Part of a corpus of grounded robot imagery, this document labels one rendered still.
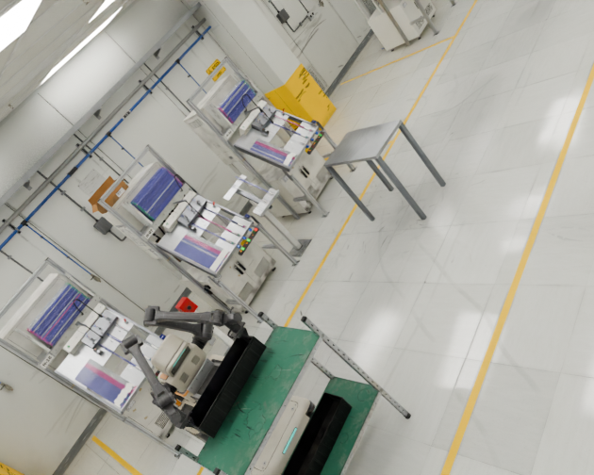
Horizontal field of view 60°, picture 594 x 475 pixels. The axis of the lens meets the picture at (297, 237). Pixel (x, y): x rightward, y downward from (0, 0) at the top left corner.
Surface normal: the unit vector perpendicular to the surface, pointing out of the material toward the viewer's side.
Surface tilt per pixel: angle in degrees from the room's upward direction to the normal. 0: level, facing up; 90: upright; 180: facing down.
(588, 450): 0
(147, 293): 90
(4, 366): 90
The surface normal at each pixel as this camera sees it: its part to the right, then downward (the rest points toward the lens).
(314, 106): 0.61, -0.06
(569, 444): -0.62, -0.65
